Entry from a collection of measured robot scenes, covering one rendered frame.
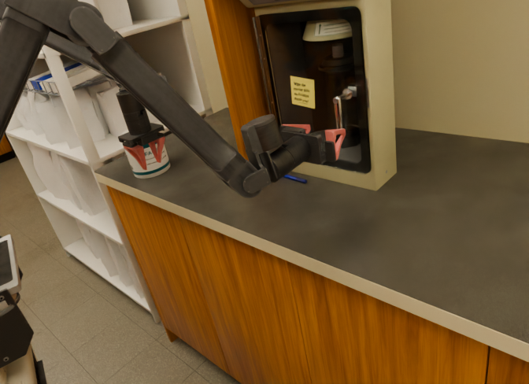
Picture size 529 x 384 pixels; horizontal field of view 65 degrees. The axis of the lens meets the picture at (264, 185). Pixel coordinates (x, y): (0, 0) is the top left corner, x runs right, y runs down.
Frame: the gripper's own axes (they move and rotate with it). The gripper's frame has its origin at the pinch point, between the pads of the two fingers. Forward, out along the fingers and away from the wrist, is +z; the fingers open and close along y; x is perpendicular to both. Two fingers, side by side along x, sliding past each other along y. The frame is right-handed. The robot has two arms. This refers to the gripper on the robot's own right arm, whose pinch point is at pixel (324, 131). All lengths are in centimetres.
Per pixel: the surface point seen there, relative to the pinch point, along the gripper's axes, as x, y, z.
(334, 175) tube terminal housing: 19.2, 7.5, 10.8
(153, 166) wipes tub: 16, 65, -10
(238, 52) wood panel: -15.7, 31.5, 7.9
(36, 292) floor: 113, 201, -45
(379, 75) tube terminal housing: -7.6, -5.5, 15.8
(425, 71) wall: 4, 1, 54
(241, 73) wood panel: -10.1, 31.5, 7.3
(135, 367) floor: 113, 97, -38
